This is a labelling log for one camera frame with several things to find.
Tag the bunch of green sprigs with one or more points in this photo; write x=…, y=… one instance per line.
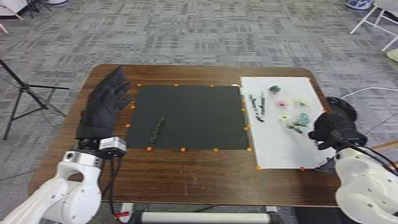
x=257, y=106

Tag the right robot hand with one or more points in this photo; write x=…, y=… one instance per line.
x=337, y=125

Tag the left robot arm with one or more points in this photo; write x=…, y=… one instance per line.
x=64, y=196

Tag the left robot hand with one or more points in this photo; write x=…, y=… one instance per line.
x=103, y=106

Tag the blue flower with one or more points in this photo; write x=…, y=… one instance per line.
x=300, y=122

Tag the pink flower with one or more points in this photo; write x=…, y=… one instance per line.
x=282, y=103

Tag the yellow flower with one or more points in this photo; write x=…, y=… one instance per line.
x=284, y=118

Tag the white sheet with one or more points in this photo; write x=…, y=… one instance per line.
x=277, y=146

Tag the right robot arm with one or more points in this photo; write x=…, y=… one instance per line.
x=366, y=186

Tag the white chair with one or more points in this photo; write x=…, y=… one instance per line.
x=378, y=23

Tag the blue and white vase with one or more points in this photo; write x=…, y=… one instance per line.
x=359, y=4

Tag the black tripod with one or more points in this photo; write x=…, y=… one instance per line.
x=28, y=96

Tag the pale grey bar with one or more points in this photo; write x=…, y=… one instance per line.
x=204, y=218

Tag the dark mat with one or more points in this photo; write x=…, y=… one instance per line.
x=195, y=116

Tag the white flower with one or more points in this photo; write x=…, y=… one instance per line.
x=303, y=101

